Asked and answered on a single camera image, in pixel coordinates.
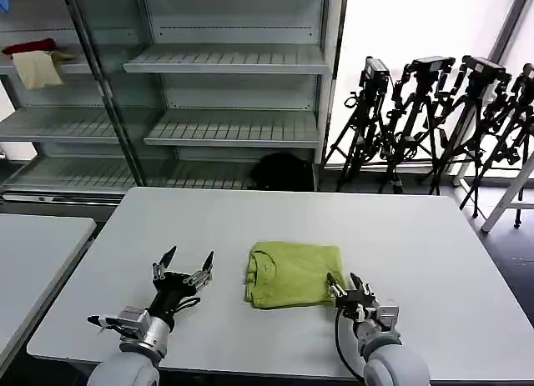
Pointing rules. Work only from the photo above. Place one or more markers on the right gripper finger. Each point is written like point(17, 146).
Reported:
point(362, 287)
point(337, 289)

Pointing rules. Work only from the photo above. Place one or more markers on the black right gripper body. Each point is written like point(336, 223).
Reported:
point(356, 304)

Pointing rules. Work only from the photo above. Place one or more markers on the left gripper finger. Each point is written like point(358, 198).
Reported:
point(162, 267)
point(201, 275)

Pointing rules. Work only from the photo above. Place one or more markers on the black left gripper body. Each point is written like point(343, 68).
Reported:
point(171, 290)

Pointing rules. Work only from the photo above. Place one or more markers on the green t-shirt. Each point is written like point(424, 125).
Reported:
point(296, 273)

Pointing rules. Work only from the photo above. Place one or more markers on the large white table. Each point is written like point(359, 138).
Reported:
point(417, 257)

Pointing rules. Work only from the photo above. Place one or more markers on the small white table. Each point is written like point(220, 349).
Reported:
point(33, 257)

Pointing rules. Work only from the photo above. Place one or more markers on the black bag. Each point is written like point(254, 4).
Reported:
point(283, 171)

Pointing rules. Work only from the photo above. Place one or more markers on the glass-sided metal rack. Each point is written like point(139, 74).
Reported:
point(71, 123)

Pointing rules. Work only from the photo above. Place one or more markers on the grey metal shelf unit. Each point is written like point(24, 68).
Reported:
point(233, 86)

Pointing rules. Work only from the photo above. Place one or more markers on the beige cloth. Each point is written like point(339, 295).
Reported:
point(37, 71)

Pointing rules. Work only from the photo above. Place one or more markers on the red cloth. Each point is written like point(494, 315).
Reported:
point(29, 47)

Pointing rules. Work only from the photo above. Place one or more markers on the white metal frame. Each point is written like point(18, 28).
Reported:
point(507, 198)

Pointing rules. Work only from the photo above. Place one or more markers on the black camera tripod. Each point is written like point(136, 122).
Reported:
point(421, 102)
point(480, 94)
point(515, 127)
point(369, 111)

